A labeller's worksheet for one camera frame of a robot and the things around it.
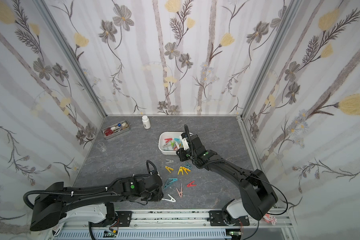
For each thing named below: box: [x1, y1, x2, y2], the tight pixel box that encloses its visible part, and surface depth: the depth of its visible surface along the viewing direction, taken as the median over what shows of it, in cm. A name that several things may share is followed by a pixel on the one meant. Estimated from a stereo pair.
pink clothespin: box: [176, 183, 183, 198], surface depth 83 cm
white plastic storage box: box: [158, 131, 185, 155], surface depth 103 cm
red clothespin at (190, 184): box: [186, 180, 197, 188], surface depth 87 cm
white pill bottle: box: [142, 115, 151, 129], surface depth 110 cm
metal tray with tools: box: [101, 120, 131, 140], surface depth 113 cm
